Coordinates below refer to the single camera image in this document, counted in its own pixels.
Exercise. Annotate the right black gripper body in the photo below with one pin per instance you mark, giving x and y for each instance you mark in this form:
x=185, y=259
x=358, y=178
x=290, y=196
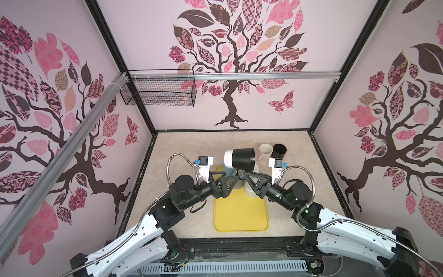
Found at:
x=269, y=189

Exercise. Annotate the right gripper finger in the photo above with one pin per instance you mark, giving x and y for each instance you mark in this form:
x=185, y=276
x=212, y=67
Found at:
x=260, y=193
x=256, y=180

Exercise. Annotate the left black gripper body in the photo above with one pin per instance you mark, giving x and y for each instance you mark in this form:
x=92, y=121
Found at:
x=216, y=192

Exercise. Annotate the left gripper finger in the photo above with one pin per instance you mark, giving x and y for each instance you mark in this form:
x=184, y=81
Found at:
x=225, y=179
x=227, y=191

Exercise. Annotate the dark green white-bottom mug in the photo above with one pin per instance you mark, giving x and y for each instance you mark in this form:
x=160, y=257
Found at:
x=241, y=159

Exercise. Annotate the pale pink mug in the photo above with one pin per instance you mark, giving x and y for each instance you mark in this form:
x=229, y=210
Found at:
x=265, y=152

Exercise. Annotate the black mug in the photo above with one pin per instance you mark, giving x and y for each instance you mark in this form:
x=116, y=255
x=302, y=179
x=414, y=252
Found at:
x=279, y=151

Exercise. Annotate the cream white mug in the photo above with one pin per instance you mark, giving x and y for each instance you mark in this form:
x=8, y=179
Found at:
x=249, y=192

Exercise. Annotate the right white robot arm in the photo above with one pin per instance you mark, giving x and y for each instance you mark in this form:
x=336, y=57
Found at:
x=346, y=228

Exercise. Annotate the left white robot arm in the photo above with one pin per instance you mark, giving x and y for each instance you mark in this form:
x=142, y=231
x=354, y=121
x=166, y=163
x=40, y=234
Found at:
x=152, y=221

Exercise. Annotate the light blue mug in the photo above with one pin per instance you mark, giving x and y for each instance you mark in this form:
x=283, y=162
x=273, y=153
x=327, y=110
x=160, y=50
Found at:
x=228, y=171

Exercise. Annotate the white ribbed-bottom mug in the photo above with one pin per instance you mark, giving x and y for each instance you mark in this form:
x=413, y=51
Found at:
x=255, y=169

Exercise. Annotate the yellow tray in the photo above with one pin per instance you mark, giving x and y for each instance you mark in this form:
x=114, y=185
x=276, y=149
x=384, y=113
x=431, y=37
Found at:
x=239, y=213

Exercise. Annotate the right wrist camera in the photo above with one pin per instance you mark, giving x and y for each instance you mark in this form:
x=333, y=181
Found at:
x=278, y=169

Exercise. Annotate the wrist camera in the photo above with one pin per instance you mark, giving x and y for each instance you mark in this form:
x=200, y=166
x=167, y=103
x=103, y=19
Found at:
x=278, y=169
x=202, y=168

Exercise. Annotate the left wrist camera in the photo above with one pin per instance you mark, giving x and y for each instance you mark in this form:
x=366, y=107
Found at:
x=202, y=168

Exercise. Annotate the black base frame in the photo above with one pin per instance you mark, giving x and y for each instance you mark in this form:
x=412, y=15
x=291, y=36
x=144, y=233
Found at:
x=210, y=248

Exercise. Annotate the white slotted cable duct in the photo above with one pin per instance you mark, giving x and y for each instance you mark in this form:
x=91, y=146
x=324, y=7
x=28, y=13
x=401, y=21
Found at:
x=212, y=268

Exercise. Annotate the black wire basket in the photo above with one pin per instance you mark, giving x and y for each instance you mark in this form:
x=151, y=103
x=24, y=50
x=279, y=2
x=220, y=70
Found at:
x=160, y=87

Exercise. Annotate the back aluminium rail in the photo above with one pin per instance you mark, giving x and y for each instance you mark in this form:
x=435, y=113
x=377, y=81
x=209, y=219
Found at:
x=237, y=76

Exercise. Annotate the aluminium rail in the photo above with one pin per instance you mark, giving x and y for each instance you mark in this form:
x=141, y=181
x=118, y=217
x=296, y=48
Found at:
x=237, y=76
x=22, y=214

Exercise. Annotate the left aluminium rail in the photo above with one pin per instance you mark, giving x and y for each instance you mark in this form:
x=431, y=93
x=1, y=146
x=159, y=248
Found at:
x=22, y=214

